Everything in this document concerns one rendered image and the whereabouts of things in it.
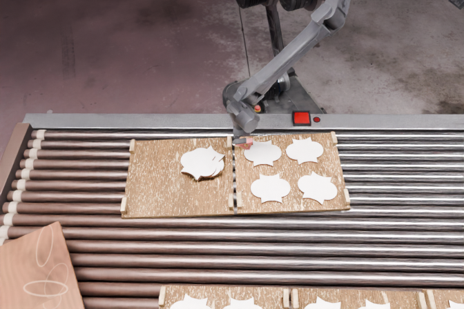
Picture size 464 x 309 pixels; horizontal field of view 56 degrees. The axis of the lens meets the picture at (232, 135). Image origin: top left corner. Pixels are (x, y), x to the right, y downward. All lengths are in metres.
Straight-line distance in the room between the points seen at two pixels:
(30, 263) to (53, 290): 0.13
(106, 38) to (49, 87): 0.66
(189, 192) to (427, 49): 2.66
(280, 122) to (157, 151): 0.53
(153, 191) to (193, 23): 2.42
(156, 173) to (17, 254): 0.55
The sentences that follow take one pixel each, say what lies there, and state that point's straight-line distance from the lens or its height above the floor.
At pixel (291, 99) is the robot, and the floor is 0.24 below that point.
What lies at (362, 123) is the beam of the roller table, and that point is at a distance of 1.92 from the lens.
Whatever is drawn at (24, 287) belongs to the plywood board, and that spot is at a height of 1.04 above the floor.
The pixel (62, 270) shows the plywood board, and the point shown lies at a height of 1.04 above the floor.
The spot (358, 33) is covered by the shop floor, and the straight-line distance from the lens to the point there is 3.85.
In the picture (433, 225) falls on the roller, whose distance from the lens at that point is 1.73.
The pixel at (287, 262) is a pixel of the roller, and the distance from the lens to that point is 1.55.
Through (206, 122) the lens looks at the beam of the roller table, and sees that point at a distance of 1.87.
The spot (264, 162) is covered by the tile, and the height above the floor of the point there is 0.95.
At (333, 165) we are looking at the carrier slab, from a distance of 1.74.
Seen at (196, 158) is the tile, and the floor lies 0.98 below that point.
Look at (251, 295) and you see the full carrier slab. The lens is 1.49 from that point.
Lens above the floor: 2.35
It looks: 52 degrees down
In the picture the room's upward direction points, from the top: 3 degrees counter-clockwise
